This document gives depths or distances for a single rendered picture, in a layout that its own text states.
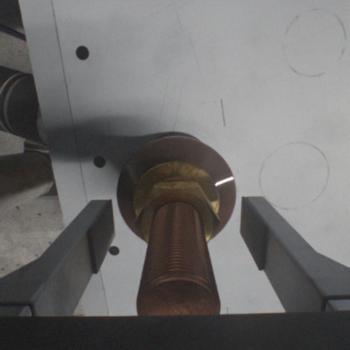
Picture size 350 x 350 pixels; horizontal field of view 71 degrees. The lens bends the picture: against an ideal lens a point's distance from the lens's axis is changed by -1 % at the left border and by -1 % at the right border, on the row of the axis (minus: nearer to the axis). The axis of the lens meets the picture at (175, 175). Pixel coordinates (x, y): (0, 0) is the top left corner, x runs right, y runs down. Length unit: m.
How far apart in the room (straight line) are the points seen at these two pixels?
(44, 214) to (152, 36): 1.84
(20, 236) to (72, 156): 1.92
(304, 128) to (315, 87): 0.04
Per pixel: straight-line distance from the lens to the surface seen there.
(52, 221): 2.03
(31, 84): 0.45
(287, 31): 0.31
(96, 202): 0.16
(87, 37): 0.30
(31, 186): 0.55
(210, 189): 0.18
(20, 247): 2.26
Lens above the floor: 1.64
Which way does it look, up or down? 75 degrees down
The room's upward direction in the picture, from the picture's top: 179 degrees counter-clockwise
